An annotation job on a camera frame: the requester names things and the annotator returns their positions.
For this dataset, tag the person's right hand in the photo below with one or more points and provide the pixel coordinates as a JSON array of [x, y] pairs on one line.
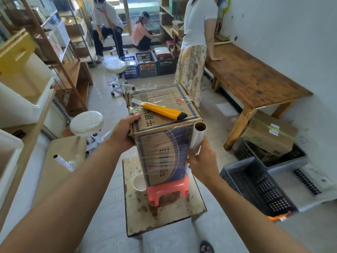
[[204, 165]]

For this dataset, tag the person's left hand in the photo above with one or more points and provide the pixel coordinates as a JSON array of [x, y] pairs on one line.
[[122, 134]]

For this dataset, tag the stretch film roll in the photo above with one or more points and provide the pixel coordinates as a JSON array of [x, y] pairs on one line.
[[197, 137]]

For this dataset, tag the blue printed cardboard box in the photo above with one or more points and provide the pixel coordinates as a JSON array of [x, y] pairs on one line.
[[163, 152]]

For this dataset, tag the person's right forearm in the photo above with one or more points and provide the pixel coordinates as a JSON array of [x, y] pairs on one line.
[[250, 221]]

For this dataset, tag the person's left forearm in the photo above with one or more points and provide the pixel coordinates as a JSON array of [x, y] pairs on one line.
[[65, 197]]

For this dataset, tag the taped brown carton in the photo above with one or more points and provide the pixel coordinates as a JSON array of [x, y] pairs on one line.
[[268, 134]]

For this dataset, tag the person's right foot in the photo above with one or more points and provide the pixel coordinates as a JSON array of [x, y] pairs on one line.
[[206, 247]]

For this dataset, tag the pink red box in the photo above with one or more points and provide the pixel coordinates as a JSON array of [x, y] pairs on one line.
[[162, 52]]

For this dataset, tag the black plastic crate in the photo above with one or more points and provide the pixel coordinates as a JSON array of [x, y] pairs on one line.
[[252, 187], [146, 65], [241, 151], [166, 67]]

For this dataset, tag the pink plastic stool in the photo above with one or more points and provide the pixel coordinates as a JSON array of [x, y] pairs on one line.
[[166, 188]]

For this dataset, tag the yellow utility knife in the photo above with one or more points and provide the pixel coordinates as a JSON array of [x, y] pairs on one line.
[[163, 111]]

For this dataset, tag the white paper cup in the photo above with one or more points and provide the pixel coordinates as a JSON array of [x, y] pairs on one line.
[[139, 183]]

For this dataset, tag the thin white roll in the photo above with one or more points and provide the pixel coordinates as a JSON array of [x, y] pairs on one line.
[[63, 162]]

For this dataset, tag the blue plastic crate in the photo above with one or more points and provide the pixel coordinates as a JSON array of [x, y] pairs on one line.
[[130, 68]]

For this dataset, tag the worn white square table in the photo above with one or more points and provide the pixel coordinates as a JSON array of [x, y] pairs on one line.
[[163, 218]]

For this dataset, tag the light wooden shelf unit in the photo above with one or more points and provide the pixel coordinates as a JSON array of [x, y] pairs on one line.
[[60, 160]]

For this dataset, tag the brown wooden ladder shelf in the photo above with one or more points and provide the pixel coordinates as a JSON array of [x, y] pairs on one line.
[[71, 73]]

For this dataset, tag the orange plastic tool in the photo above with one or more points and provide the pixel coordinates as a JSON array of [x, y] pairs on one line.
[[280, 216]]

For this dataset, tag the brown wooden table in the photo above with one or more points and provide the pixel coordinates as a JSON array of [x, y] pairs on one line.
[[250, 76]]

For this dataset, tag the black tape roll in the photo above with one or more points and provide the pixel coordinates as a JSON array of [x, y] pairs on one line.
[[19, 134]]

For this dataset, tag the white bin yellow lid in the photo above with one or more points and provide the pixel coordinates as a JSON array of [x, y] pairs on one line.
[[10, 155], [18, 108]]

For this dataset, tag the wooden shelf with cartons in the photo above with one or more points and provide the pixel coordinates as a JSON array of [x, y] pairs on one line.
[[168, 18]]

